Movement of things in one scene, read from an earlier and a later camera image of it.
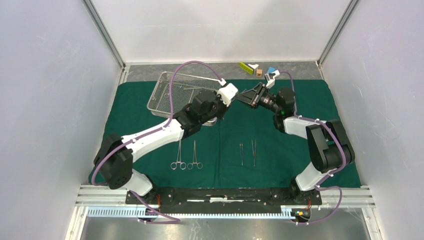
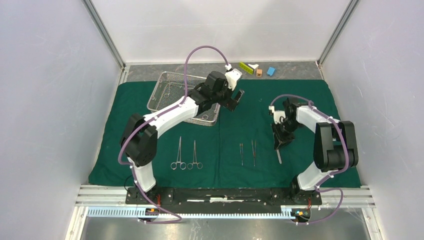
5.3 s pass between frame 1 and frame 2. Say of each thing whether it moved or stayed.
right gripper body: moved
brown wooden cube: stayed
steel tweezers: moved
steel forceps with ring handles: stayed
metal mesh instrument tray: stayed
